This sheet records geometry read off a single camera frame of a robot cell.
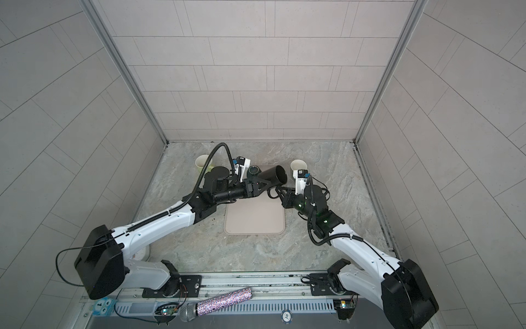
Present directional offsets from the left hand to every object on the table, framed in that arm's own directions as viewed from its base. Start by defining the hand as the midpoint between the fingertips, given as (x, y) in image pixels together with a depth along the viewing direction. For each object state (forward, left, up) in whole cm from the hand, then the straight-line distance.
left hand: (270, 185), depth 72 cm
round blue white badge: (-36, -6, -22) cm, 43 cm away
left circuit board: (-34, +32, -19) cm, 51 cm away
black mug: (+4, -2, +1) cm, 4 cm away
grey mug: (+19, -13, -12) cm, 26 cm away
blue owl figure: (-33, +53, -21) cm, 66 cm away
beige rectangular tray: (0, +3, -23) cm, 23 cm away
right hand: (+2, -3, -6) cm, 7 cm away
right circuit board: (-34, -26, -23) cm, 48 cm away
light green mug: (+22, +34, -14) cm, 42 cm away
